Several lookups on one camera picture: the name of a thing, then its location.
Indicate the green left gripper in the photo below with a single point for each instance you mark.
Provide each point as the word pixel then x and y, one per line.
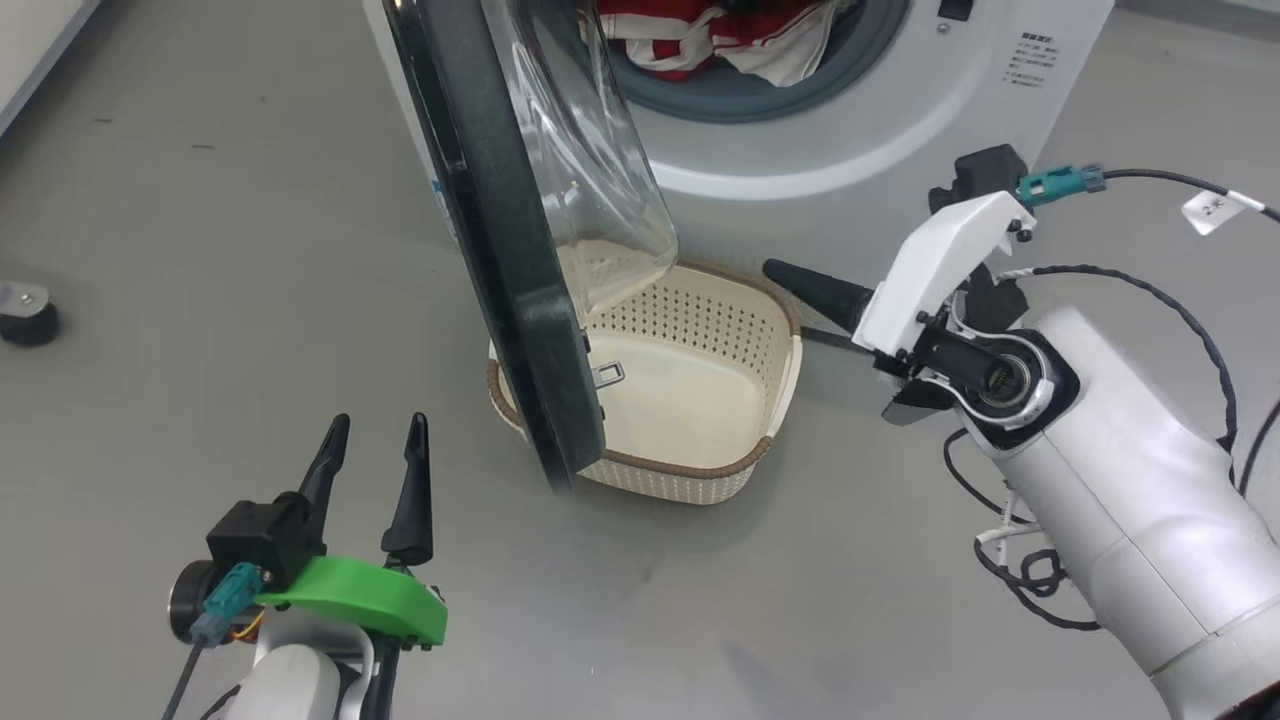
pixel 360 595

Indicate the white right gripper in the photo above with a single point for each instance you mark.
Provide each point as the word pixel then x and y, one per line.
pixel 940 260

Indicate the black round glass washer door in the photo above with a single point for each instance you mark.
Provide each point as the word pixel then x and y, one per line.
pixel 500 250

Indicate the red and white garment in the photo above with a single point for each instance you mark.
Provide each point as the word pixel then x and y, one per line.
pixel 690 30

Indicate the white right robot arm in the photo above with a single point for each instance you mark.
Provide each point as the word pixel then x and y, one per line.
pixel 1150 480

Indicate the white front-load washing machine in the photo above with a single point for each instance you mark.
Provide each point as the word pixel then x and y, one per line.
pixel 850 130

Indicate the cream perforated laundry basket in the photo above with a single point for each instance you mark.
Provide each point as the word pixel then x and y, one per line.
pixel 680 400

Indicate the black caster wheel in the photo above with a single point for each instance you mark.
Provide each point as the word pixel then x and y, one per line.
pixel 28 320

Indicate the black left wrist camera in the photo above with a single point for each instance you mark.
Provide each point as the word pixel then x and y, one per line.
pixel 255 535

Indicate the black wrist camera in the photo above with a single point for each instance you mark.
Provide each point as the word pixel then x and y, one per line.
pixel 255 535
pixel 985 170

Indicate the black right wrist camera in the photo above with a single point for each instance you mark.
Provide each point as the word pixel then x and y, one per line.
pixel 985 170

